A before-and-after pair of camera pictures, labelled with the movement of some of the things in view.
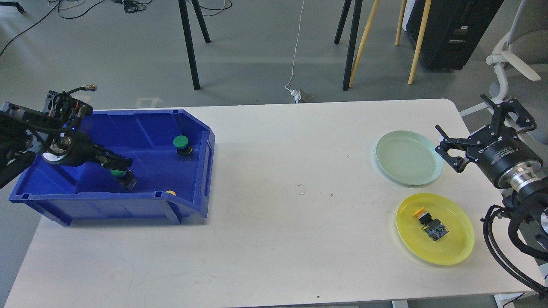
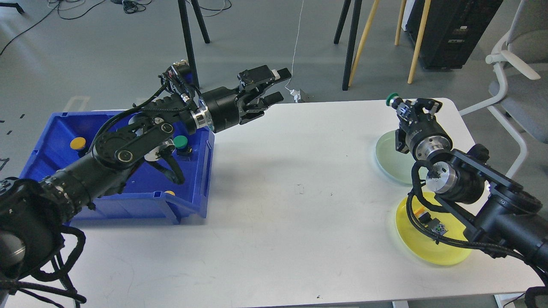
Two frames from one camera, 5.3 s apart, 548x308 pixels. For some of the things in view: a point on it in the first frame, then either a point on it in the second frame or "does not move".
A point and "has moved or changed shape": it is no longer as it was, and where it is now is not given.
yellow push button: [435, 228] does not move
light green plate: [409, 157] does not move
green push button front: [117, 173] has moved or changed shape
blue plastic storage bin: [171, 155] does not move
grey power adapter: [305, 97] does not move
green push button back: [184, 152] does not move
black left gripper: [75, 148] -> [223, 108]
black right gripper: [512, 164] -> [424, 137]
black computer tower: [454, 29] does not move
